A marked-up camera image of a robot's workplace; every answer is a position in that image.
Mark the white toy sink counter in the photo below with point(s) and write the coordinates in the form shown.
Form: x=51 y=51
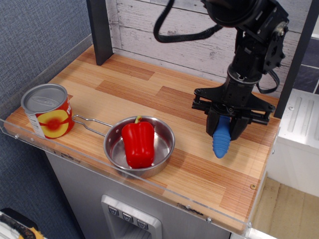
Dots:
x=294 y=160

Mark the right dark grey post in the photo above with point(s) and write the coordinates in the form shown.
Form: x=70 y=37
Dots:
x=298 y=57

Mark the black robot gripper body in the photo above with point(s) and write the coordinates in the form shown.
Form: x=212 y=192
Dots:
x=235 y=100

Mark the grey toy fridge cabinet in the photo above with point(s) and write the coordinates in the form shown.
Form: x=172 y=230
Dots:
x=84 y=189

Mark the blue handled metal fork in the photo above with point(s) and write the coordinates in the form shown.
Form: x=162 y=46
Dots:
x=221 y=137

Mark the silver dispenser panel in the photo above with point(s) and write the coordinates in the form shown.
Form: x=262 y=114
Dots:
x=127 y=222

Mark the red bell pepper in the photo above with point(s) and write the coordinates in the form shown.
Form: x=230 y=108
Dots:
x=138 y=138

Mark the black yellow object corner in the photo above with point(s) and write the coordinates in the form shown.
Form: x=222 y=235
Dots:
x=14 y=225

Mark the red yellow tin can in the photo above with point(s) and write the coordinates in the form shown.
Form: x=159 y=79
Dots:
x=48 y=109

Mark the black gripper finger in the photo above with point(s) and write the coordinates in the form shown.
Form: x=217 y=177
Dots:
x=237 y=126
x=212 y=121

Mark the small steel saucepan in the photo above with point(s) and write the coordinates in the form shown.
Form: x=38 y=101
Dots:
x=164 y=143

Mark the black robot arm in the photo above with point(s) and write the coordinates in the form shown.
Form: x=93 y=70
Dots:
x=261 y=28

